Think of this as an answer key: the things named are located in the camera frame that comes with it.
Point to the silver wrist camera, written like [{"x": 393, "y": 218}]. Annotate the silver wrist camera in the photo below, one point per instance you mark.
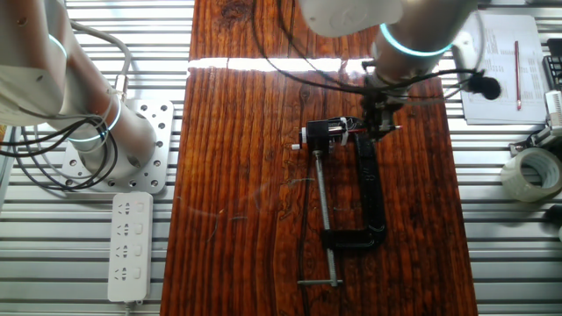
[{"x": 464, "y": 50}]

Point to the red pen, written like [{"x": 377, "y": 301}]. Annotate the red pen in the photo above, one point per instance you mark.
[{"x": 518, "y": 74}]

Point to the clear tape roll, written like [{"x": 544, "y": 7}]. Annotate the clear tape roll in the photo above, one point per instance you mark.
[{"x": 518, "y": 180}]

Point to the printed white paper sheets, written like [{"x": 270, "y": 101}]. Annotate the printed white paper sheets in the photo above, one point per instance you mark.
[{"x": 496, "y": 105}]

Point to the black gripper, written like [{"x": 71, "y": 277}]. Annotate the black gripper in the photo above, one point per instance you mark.
[{"x": 381, "y": 103}]

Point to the brown wooden board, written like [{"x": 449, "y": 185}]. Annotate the brown wooden board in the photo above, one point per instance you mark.
[{"x": 246, "y": 197}]

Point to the silver ribbed camera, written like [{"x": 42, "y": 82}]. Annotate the silver ribbed camera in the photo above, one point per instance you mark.
[{"x": 554, "y": 109}]

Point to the small metal bracket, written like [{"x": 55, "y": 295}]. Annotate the small metal bracket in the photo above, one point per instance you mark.
[{"x": 533, "y": 141}]

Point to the white power strip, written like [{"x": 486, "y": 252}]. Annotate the white power strip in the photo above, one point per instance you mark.
[{"x": 130, "y": 246}]

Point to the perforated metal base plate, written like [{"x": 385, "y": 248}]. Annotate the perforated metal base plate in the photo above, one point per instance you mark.
[{"x": 162, "y": 131}]

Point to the black keyboard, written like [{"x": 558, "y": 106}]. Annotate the black keyboard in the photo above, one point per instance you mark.
[{"x": 554, "y": 70}]

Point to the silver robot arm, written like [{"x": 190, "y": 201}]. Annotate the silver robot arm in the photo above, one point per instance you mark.
[{"x": 39, "y": 66}]

